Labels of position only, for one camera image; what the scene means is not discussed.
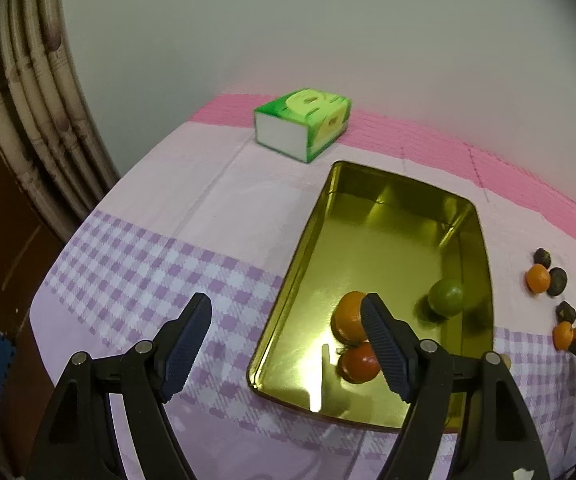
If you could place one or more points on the dark passion fruit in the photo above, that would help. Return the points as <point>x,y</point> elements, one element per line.
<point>558,282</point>
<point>542,257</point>
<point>565,313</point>

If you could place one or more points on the small red tomato with stem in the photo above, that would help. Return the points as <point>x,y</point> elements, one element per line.
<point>359,364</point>

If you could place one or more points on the right brown longan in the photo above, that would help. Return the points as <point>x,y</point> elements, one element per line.
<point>506,360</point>

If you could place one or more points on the pink and purple tablecloth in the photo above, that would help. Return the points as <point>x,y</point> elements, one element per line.
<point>274,244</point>

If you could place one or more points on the rattan chair frame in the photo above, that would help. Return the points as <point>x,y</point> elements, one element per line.
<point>47,138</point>

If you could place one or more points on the green tissue pack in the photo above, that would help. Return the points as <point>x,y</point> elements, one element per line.
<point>303,123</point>

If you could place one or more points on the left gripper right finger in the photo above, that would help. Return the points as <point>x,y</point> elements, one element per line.
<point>497,438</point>

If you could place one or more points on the green tomato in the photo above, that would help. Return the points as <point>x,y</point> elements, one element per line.
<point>446,297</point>

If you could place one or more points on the oval orange mandarin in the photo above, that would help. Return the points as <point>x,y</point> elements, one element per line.
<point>346,319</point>

